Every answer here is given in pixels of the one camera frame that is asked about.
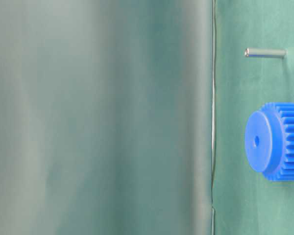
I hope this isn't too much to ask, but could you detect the green cloth mat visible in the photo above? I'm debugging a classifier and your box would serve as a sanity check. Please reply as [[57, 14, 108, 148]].
[[213, 0, 294, 235]]

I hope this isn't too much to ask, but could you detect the green backdrop curtain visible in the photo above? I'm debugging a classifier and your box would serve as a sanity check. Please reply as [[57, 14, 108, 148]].
[[0, 0, 213, 235]]

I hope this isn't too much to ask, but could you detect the grey metal shaft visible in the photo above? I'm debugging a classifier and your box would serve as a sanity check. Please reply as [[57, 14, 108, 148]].
[[245, 47, 287, 58]]

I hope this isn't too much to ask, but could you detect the blue plastic spur gear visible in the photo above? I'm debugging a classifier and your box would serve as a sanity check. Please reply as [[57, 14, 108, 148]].
[[245, 102, 294, 181]]

